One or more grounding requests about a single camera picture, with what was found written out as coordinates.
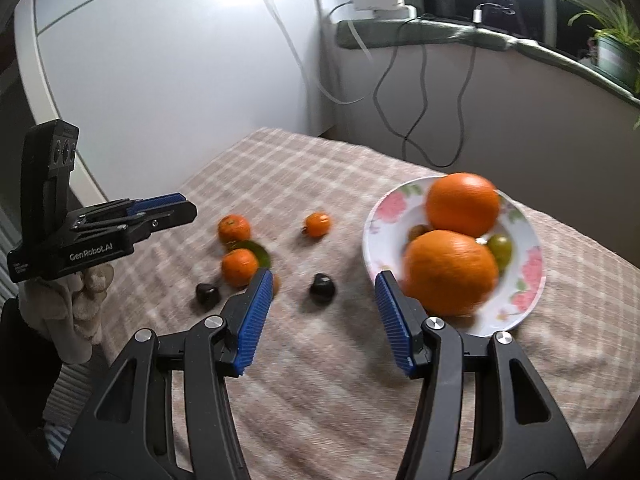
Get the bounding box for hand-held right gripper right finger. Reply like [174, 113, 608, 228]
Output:
[374, 270, 588, 480]

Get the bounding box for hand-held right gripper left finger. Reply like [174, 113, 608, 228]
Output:
[59, 268, 275, 480]

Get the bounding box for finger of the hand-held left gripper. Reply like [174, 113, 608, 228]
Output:
[65, 192, 183, 221]
[70, 201, 197, 241]

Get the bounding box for green round fruit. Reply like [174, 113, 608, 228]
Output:
[227, 240, 272, 270]

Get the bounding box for large orange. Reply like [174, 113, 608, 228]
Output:
[402, 229, 501, 317]
[426, 172, 502, 237]

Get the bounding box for small tangerine with stem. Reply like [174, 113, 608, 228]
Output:
[301, 212, 332, 238]

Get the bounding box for floral white plate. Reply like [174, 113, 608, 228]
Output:
[362, 176, 545, 338]

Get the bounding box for person's left forearm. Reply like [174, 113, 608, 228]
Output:
[0, 296, 63, 426]

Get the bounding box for person's left hand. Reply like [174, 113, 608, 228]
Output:
[22, 264, 115, 365]

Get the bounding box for beige checked tablecloth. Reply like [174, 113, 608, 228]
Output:
[100, 127, 613, 480]

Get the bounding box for white cabinet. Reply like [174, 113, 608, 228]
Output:
[14, 0, 341, 206]

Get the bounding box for white power strip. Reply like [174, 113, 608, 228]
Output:
[351, 0, 418, 20]

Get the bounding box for grey windowsill cushion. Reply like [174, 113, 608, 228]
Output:
[336, 16, 640, 106]

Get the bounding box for potted spider plant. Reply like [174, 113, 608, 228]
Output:
[562, 0, 640, 131]

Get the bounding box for long white cable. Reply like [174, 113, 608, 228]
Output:
[255, 0, 376, 107]

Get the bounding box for short white cable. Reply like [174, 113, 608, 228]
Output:
[327, 0, 375, 61]

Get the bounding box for black cable with inline switch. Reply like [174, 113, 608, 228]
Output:
[402, 5, 481, 170]

